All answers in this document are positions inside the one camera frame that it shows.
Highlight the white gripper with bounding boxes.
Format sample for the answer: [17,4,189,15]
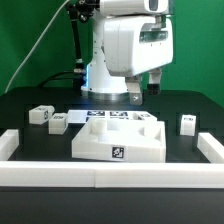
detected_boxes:
[103,16,173,105]

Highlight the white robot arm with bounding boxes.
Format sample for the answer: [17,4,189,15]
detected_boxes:
[77,0,175,105]

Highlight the white U-shaped fence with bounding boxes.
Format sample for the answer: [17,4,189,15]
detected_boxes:
[0,129,224,189]

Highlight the black cable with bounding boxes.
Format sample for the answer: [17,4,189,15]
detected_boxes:
[38,69,88,89]

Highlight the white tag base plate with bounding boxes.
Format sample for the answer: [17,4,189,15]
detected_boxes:
[68,110,140,124]

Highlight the grey cable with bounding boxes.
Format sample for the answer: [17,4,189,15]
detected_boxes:
[3,0,72,96]

